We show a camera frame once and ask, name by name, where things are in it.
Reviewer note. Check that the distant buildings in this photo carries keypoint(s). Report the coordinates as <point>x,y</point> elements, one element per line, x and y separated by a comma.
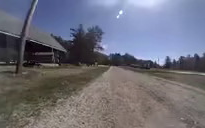
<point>130,60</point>

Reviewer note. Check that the pale gravel road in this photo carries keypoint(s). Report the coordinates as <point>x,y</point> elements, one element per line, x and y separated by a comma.
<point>123,100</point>

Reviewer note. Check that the dry grass verge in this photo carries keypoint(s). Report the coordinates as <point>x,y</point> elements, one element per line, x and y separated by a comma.
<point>40,86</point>

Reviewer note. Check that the dark vehicle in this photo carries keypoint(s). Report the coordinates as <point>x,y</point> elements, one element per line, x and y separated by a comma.
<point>30,63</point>

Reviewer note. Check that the leaning wooden pole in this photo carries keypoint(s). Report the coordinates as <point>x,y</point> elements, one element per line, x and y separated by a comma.
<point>23,40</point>

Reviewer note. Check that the green grass strip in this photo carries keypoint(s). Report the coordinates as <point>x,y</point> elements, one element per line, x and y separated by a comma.
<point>190,80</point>

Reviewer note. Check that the row of trees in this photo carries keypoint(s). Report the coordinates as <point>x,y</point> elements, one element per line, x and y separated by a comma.
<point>193,63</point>

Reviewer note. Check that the pale path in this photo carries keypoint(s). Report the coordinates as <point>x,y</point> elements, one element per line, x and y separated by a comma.
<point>193,73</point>

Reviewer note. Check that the barn with grey roof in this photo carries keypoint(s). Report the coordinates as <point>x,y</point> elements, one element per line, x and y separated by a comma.
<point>10,40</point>

